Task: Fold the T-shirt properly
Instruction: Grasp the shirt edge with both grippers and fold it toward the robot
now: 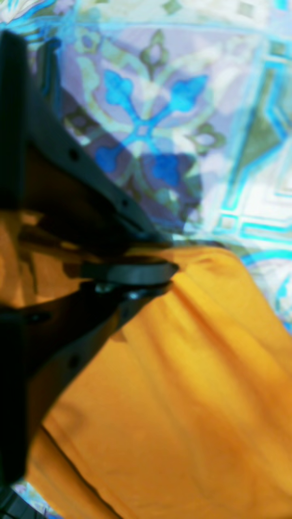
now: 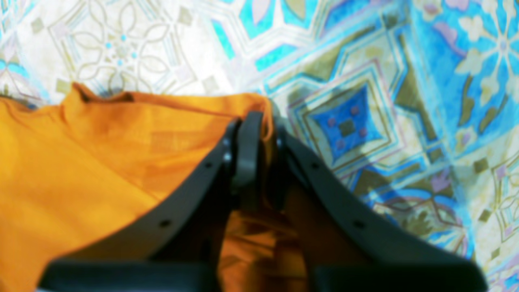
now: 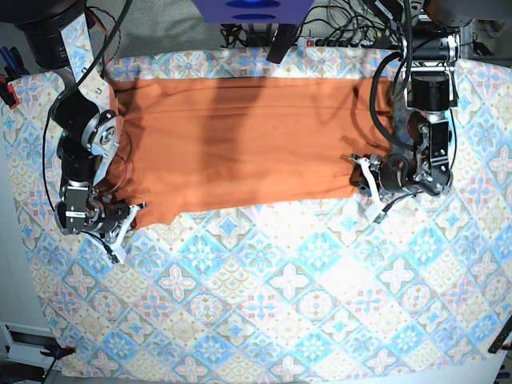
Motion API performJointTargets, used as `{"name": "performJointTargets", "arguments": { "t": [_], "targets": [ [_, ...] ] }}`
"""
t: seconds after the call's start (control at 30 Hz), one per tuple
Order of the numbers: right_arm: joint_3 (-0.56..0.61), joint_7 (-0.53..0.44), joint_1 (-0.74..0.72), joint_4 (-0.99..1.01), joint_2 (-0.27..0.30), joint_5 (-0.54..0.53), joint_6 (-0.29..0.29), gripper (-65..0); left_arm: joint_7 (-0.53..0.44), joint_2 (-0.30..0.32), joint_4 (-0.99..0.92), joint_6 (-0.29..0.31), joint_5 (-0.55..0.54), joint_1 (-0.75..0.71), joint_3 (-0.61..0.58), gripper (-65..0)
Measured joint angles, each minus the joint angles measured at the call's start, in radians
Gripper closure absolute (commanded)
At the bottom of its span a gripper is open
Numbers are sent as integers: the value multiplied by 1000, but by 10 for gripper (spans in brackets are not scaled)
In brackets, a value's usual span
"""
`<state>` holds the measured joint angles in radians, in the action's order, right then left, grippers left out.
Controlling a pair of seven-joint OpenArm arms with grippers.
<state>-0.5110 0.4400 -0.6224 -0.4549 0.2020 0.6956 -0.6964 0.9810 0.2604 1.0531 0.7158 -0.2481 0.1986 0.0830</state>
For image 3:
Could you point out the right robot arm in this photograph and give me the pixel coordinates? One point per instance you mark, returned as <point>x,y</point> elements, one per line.
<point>58,36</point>

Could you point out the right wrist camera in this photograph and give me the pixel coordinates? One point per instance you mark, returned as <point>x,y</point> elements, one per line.
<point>115,256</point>

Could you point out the black clamp bottom right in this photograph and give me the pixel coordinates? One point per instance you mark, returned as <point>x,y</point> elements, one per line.
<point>500,342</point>

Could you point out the blue handled clamp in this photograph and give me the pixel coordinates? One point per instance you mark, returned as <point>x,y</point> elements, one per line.
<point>14,67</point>

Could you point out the red black clamp left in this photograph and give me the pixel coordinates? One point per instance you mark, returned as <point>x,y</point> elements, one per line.
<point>7,93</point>

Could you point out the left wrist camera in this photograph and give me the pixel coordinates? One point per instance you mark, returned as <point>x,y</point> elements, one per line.
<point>376,215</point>

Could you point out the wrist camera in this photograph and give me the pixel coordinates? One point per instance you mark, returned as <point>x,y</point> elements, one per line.
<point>115,256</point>
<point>376,215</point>

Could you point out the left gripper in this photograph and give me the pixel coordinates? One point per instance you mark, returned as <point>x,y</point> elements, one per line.
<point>382,179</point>

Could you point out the orange T-shirt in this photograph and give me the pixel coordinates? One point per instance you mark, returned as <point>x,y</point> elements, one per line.
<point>199,144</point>

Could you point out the orange black clamp bottom left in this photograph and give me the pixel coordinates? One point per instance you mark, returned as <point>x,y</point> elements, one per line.
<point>56,353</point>

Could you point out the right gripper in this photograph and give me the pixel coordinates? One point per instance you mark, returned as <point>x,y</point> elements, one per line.
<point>107,223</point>

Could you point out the white window frame rail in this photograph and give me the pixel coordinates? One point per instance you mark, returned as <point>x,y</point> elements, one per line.
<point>24,344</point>

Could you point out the black mount post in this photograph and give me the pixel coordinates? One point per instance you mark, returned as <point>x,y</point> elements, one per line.
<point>283,40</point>

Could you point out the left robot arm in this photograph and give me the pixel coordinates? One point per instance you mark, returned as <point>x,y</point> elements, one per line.
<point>425,81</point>

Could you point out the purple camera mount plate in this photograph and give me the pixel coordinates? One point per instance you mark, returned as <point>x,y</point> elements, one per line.
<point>253,11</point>

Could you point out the patterned blue tile tablecloth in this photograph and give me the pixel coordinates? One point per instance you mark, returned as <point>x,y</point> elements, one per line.
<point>294,291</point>

